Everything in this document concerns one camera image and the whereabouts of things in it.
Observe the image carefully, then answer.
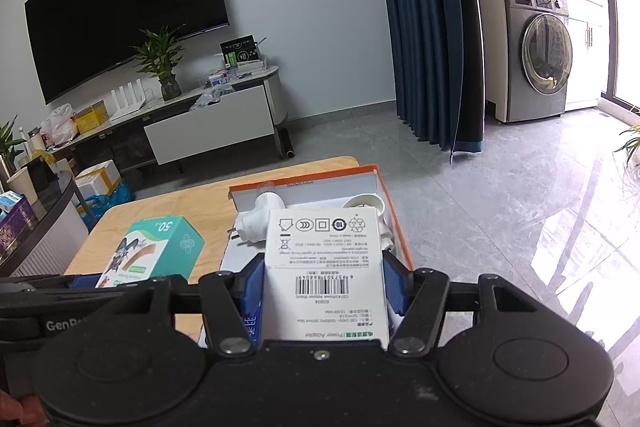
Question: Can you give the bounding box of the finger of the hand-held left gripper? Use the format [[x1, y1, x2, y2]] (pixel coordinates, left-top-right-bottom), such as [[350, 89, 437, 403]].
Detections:
[[0, 274, 151, 295]]

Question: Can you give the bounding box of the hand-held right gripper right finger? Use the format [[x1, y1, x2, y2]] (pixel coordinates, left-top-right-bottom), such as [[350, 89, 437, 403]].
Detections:
[[384, 257, 531, 355]]

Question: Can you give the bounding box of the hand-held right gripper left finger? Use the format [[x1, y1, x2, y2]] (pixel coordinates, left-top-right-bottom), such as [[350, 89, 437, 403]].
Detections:
[[115, 264, 266, 355]]

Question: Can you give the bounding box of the teal bandage box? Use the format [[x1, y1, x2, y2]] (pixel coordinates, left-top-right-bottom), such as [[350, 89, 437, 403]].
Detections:
[[95, 216, 206, 290]]

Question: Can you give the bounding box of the white plug-in night light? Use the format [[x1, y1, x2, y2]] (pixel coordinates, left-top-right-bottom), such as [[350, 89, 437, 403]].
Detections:
[[227, 189, 289, 248]]

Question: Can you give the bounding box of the white barcode adapter box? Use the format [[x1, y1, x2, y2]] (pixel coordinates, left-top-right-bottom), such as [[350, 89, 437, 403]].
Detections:
[[261, 207, 393, 350]]

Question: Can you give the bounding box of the orange-rimmed cardboard box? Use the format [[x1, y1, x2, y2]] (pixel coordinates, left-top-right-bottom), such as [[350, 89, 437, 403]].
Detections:
[[220, 164, 416, 288]]

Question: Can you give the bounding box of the person's left hand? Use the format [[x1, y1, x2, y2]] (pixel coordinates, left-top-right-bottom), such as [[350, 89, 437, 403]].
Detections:
[[0, 391, 51, 427]]

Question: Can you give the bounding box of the blue white carton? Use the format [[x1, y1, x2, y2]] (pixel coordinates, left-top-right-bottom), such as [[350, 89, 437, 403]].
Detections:
[[200, 252, 266, 350]]

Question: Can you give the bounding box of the white small charger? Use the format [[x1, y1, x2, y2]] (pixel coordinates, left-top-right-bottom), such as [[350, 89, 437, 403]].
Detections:
[[377, 219, 399, 260]]

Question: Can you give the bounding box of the round slatted side table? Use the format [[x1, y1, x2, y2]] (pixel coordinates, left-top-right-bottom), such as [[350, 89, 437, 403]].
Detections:
[[0, 157, 91, 278]]

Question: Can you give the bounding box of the blue plastic bag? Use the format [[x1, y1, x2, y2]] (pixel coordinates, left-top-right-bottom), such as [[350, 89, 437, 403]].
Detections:
[[80, 182, 136, 233]]

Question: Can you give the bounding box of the white round adapter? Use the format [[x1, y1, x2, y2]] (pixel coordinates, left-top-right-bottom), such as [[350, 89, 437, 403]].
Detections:
[[342, 193, 387, 233]]

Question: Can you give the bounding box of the purple box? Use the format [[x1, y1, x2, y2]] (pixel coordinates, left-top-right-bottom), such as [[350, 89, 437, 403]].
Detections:
[[0, 197, 38, 258]]

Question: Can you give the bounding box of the white yellow cardboard box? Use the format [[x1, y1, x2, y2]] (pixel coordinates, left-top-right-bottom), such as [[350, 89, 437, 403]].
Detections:
[[75, 160, 123, 202]]

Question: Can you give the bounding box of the white television cabinet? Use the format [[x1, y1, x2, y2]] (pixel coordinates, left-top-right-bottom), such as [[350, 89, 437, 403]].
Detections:
[[47, 66, 289, 172]]

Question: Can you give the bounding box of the white plastic bag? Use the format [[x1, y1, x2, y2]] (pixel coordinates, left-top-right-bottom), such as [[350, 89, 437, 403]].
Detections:
[[40, 103, 78, 145]]

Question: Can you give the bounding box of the green leafy plant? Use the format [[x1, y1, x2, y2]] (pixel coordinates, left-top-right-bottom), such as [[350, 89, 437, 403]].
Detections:
[[0, 117, 28, 170]]

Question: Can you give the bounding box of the white open drawer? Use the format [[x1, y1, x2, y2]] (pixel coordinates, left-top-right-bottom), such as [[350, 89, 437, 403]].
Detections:
[[144, 84, 276, 166]]

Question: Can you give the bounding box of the white antenna router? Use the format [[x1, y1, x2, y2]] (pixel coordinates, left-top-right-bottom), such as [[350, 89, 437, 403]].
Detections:
[[110, 78, 147, 120]]

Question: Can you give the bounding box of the clear plastic bag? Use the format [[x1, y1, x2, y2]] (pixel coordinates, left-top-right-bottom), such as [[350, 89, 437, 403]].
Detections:
[[190, 87, 236, 110]]

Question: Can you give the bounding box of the pile of small packets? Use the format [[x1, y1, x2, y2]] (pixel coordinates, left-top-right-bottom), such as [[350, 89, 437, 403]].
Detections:
[[197, 69, 236, 90]]

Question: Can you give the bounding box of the green plant in glass vase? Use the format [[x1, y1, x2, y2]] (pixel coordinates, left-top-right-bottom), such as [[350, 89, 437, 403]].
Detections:
[[131, 24, 188, 102]]

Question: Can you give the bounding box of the green black box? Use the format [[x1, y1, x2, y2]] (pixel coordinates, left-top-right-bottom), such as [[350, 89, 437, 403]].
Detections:
[[220, 35, 262, 68]]

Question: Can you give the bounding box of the dark blue curtain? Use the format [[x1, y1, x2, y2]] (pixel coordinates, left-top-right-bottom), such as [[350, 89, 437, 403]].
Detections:
[[371, 0, 485, 165]]

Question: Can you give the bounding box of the grey washing machine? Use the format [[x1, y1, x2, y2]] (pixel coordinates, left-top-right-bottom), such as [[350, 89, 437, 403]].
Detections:
[[502, 0, 573, 124]]

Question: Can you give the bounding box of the potted spider plant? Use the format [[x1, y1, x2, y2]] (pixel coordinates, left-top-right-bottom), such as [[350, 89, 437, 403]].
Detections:
[[612, 104, 640, 172]]

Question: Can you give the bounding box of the white base cabinet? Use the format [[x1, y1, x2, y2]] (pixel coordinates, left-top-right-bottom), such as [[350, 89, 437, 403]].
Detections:
[[565, 14, 606, 112]]

